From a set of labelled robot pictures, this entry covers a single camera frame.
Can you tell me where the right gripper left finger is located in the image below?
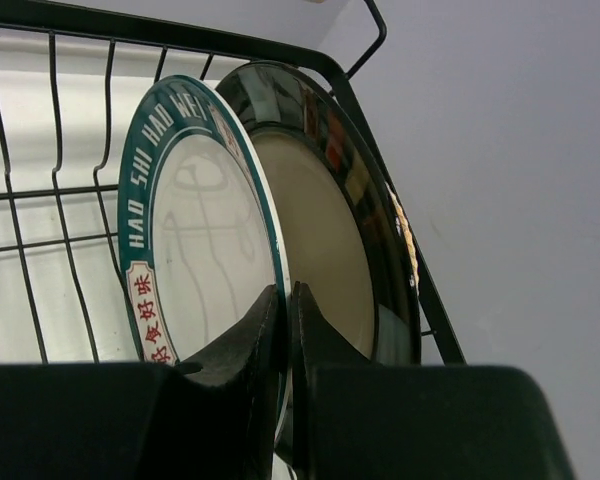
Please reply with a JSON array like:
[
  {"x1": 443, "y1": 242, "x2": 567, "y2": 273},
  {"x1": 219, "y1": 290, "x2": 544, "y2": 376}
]
[{"x1": 0, "y1": 286, "x2": 279, "y2": 479}]

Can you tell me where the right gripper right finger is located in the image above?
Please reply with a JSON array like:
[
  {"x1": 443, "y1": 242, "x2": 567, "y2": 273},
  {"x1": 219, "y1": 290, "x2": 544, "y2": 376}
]
[{"x1": 289, "y1": 283, "x2": 575, "y2": 479}]

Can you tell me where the black rimmed beige plate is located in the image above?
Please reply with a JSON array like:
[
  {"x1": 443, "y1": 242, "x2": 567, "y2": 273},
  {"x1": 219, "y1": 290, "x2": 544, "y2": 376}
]
[{"x1": 217, "y1": 61, "x2": 421, "y2": 366}]

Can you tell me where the woven bamboo round plate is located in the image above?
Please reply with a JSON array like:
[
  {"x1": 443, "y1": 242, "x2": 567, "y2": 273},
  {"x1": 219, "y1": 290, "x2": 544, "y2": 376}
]
[{"x1": 386, "y1": 184, "x2": 419, "y2": 294}]

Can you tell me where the teal rim Hao Wei plate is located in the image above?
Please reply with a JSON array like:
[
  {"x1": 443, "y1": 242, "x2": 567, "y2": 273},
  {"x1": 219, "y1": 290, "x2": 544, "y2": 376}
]
[{"x1": 116, "y1": 74, "x2": 294, "y2": 446}]

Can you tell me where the black wire dish rack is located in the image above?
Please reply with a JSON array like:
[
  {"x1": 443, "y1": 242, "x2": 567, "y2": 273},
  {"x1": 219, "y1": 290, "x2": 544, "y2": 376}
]
[{"x1": 0, "y1": 1, "x2": 464, "y2": 364}]

